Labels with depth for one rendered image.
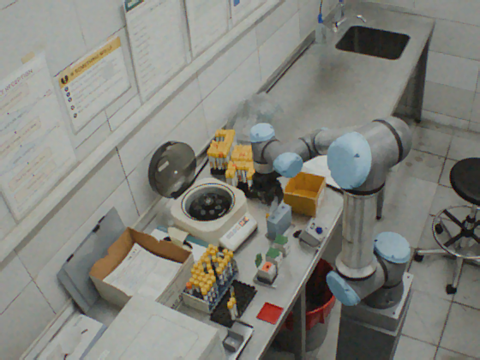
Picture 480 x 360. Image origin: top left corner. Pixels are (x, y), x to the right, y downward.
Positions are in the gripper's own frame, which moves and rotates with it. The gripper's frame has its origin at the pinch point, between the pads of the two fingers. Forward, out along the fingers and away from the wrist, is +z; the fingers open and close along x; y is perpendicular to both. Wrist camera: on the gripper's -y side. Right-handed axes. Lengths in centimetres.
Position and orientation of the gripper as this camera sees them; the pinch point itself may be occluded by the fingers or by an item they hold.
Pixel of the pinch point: (273, 207)
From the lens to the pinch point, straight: 176.7
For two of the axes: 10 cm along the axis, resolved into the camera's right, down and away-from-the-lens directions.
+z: 1.1, 7.3, 6.7
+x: 7.9, 3.4, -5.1
